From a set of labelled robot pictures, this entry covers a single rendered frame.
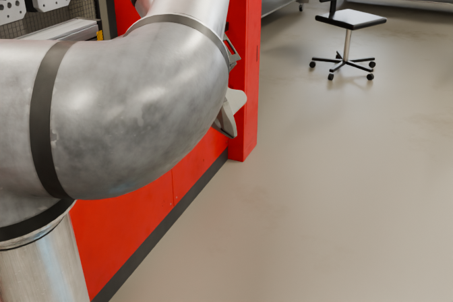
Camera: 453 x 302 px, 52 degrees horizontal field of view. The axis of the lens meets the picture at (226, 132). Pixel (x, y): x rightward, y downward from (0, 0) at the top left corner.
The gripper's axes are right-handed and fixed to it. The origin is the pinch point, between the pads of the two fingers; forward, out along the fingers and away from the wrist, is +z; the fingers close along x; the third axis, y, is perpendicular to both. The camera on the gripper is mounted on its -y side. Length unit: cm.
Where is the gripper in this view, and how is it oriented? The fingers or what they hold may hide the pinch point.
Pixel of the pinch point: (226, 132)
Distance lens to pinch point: 69.5
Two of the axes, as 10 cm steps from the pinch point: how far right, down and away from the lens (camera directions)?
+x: -4.4, 3.9, 8.1
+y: 7.3, -3.6, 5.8
